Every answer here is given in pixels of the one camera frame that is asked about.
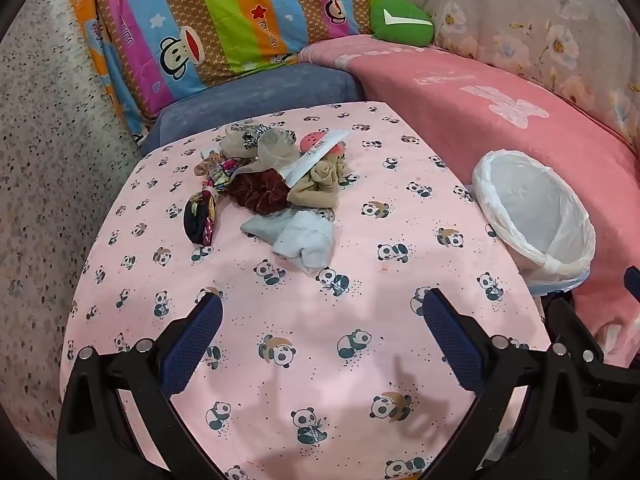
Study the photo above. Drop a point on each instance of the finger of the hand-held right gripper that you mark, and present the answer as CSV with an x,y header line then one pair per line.
x,y
633,280
575,327

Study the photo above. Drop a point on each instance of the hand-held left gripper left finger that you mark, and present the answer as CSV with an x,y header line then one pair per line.
x,y
197,332

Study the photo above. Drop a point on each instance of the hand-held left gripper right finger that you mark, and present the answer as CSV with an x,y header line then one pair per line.
x,y
450,335

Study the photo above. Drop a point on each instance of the white lined trash bin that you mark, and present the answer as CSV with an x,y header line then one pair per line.
x,y
535,210

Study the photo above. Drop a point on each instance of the dark multicolour patterned scrunchie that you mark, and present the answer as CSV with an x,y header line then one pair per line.
x,y
200,217

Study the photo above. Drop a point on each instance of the pink panda print cloth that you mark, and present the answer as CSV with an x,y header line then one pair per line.
x,y
325,360

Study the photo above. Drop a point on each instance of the light blue scrunchie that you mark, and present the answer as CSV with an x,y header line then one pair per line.
x,y
305,242

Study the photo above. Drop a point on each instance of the dark red velvet scrunchie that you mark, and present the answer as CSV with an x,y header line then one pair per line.
x,y
257,190

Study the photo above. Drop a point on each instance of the beige ruffled scrunchie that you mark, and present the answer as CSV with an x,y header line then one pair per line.
x,y
312,187

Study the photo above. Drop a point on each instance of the cream organza scrunchie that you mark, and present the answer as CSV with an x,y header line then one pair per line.
x,y
272,152

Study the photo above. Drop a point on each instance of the leopard print scrunchie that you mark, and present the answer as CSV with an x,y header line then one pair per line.
x,y
252,136

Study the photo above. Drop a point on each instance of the pink blanket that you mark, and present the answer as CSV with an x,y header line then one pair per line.
x,y
500,125

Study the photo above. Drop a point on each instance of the white paper strip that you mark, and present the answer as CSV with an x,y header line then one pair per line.
x,y
315,160

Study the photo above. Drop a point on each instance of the pink round hair clip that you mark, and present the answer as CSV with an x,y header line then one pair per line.
x,y
312,141

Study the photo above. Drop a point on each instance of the blue velvet cushion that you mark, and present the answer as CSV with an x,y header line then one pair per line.
x,y
260,95

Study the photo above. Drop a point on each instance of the floral bed sheet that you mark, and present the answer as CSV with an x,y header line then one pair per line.
x,y
540,25

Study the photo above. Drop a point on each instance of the striped monkey print pillow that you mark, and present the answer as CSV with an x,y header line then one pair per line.
x,y
225,20

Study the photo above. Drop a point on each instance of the green plush toy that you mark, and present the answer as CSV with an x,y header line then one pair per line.
x,y
400,20

